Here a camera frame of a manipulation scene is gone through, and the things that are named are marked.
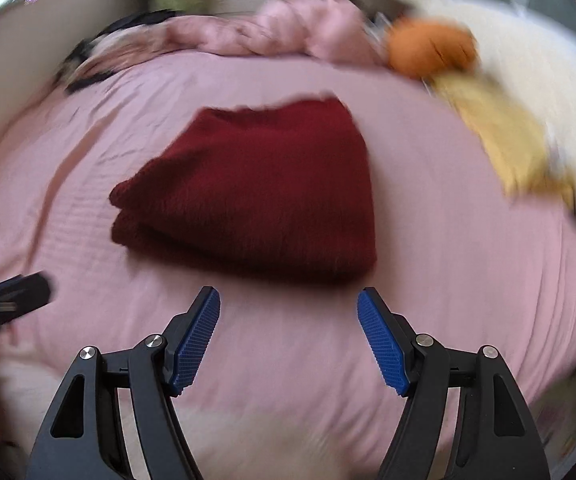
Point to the orange pillow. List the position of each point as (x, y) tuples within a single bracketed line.
[(428, 47)]

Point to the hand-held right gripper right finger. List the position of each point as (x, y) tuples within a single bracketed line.
[(383, 345)]

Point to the black clothing at bed edge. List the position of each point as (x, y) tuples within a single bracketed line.
[(123, 50)]

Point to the pink crumpled duvet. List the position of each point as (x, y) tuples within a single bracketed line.
[(293, 25)]

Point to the pink bed sheet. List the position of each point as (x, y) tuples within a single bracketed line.
[(468, 260)]

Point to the dark clothes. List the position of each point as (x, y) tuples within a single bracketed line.
[(138, 19)]

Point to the yellow cloth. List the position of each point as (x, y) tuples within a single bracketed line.
[(503, 130)]

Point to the dark red knit sweater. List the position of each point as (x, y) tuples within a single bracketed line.
[(258, 195)]

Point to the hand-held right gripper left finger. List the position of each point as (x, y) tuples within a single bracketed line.
[(195, 345)]

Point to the white fluffy blanket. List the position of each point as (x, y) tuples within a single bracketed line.
[(543, 60)]

